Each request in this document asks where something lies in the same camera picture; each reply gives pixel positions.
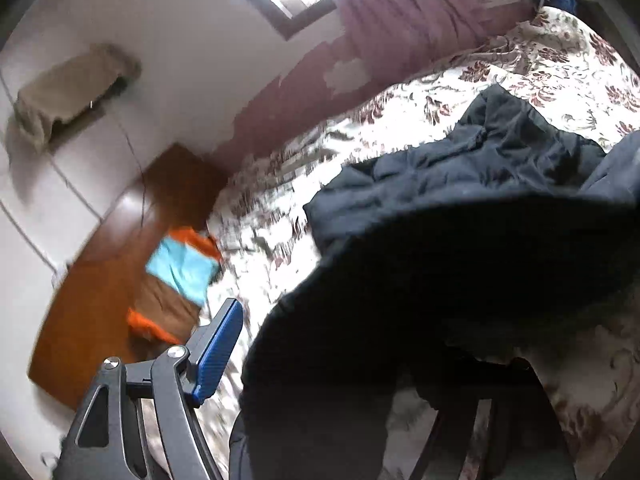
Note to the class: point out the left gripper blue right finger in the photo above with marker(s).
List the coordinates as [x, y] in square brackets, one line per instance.
[524, 438]

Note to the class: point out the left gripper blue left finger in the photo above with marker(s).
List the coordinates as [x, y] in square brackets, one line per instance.
[138, 421]

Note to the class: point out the dark navy padded jacket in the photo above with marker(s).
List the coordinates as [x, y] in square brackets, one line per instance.
[506, 234]

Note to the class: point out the brown wooden headboard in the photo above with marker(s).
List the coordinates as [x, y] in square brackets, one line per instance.
[86, 321]

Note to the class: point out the orange blue brown pillow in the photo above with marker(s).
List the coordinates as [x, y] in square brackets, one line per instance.
[173, 288]

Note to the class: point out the floral satin bed quilt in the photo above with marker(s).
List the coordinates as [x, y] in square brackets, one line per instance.
[575, 79]

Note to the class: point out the pink window curtain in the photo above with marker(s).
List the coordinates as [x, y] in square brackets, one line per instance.
[398, 38]

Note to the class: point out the beige cloth on wall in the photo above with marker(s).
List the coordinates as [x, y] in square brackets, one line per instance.
[60, 95]

